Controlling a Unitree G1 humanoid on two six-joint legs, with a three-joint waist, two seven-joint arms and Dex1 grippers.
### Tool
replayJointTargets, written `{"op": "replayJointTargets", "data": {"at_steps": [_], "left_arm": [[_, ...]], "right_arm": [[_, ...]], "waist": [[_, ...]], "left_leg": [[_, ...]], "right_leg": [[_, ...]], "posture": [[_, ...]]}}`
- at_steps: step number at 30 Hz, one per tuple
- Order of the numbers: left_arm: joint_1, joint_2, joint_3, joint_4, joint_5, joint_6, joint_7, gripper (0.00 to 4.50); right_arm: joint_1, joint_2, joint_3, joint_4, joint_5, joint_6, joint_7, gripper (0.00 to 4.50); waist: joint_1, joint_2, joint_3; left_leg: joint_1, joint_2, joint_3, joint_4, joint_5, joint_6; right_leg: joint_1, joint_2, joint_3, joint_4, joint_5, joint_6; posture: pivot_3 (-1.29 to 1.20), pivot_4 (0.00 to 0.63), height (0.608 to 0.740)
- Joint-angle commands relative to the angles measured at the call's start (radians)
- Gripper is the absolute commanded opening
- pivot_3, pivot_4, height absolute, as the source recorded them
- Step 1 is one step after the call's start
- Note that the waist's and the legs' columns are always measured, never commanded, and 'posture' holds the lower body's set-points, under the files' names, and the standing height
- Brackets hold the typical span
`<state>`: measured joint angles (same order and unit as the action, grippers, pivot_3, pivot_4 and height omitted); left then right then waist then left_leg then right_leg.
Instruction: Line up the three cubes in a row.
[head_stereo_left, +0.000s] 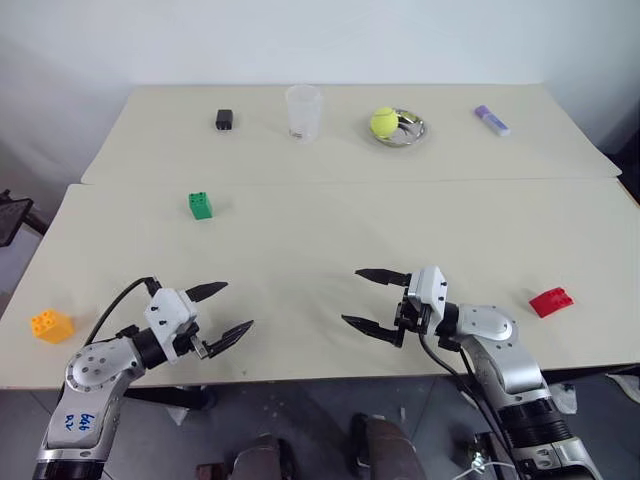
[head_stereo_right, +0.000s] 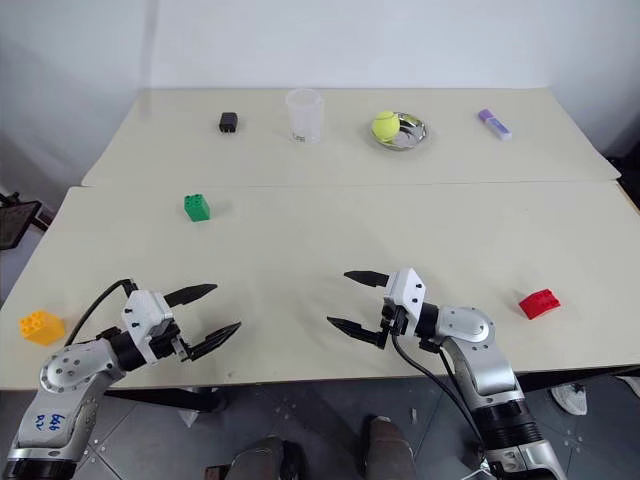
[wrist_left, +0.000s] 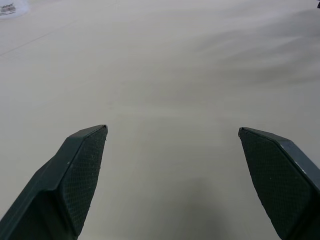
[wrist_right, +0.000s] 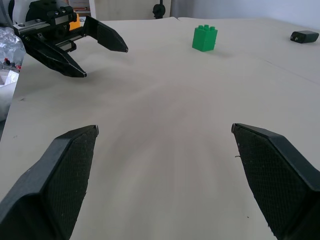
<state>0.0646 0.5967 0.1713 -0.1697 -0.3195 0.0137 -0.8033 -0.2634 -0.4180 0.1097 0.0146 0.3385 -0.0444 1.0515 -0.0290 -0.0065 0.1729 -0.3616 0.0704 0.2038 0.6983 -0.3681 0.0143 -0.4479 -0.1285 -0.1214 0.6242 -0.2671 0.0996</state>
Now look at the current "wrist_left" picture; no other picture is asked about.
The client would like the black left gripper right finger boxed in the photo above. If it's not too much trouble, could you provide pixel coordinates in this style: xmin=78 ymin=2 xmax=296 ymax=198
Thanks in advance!
xmin=237 ymin=126 xmax=320 ymax=240

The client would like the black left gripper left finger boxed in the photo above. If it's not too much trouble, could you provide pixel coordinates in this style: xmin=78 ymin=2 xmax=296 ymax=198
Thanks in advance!
xmin=0 ymin=124 xmax=109 ymax=240

